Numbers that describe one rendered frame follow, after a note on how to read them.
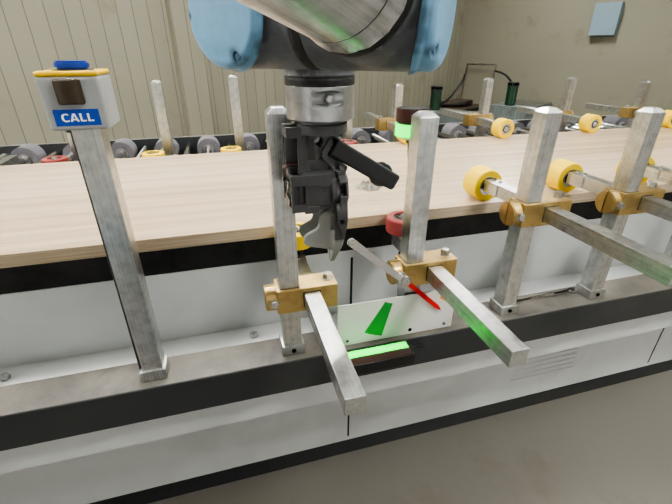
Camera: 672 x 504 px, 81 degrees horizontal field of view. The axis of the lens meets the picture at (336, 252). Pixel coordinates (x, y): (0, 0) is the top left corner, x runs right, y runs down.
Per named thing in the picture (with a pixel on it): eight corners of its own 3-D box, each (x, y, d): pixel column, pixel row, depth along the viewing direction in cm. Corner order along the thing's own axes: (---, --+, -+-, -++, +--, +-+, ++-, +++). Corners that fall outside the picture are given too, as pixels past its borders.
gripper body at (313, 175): (284, 200, 61) (279, 119, 55) (338, 195, 63) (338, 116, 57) (293, 219, 54) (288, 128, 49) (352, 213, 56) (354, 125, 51)
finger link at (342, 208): (327, 231, 61) (327, 177, 57) (338, 230, 61) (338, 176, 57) (335, 244, 57) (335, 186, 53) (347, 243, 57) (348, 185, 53)
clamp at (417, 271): (454, 280, 82) (457, 258, 79) (393, 289, 78) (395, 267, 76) (440, 267, 86) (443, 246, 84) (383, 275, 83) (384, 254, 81)
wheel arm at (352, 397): (367, 415, 53) (368, 392, 51) (342, 421, 52) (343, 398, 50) (303, 264, 90) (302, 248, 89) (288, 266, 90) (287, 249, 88)
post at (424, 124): (414, 340, 87) (440, 111, 65) (399, 343, 86) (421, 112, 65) (407, 330, 90) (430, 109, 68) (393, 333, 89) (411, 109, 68)
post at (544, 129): (511, 322, 93) (564, 107, 71) (498, 325, 92) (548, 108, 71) (501, 314, 96) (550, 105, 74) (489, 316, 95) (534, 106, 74)
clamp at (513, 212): (569, 223, 83) (575, 200, 80) (513, 230, 79) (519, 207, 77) (547, 213, 88) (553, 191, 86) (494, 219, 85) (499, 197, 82)
